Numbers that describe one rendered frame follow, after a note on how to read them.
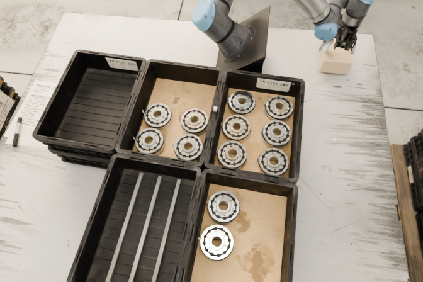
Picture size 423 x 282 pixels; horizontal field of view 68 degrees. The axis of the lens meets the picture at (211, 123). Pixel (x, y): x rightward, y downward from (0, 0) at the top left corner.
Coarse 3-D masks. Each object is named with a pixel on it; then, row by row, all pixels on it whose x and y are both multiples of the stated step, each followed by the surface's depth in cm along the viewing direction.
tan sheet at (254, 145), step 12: (228, 96) 124; (264, 96) 123; (288, 96) 123; (252, 120) 118; (264, 120) 118; (288, 120) 118; (252, 132) 116; (252, 144) 114; (264, 144) 114; (288, 144) 113; (216, 156) 112; (252, 156) 112; (288, 156) 111; (252, 168) 109; (288, 168) 109
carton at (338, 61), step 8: (320, 40) 144; (328, 48) 138; (336, 48) 138; (320, 56) 141; (328, 56) 136; (336, 56) 136; (344, 56) 136; (320, 64) 139; (328, 64) 137; (336, 64) 136; (344, 64) 135; (336, 72) 141; (344, 72) 140
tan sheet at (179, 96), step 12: (156, 84) 128; (168, 84) 128; (180, 84) 127; (192, 84) 127; (204, 84) 127; (156, 96) 125; (168, 96) 125; (180, 96) 125; (192, 96) 124; (204, 96) 124; (180, 108) 122; (204, 108) 122; (144, 120) 120; (168, 132) 117; (180, 132) 117; (168, 144) 115; (168, 156) 113
